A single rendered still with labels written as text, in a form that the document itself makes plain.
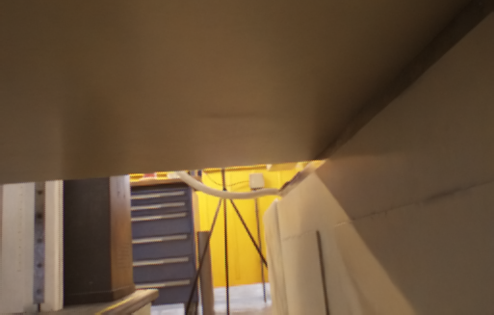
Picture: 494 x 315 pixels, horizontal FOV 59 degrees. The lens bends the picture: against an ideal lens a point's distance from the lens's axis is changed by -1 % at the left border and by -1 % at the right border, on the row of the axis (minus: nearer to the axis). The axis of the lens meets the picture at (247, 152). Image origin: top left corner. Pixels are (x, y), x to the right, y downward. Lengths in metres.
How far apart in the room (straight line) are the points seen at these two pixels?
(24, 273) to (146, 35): 0.97
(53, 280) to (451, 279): 1.01
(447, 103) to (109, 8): 0.29
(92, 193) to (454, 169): 1.14
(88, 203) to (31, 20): 1.06
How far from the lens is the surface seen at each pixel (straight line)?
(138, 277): 2.96
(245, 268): 4.07
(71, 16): 0.37
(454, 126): 0.42
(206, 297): 2.88
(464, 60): 0.41
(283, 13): 0.38
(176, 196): 2.94
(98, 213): 1.39
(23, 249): 1.34
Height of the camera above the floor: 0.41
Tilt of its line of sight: 13 degrees up
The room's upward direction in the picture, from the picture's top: 5 degrees counter-clockwise
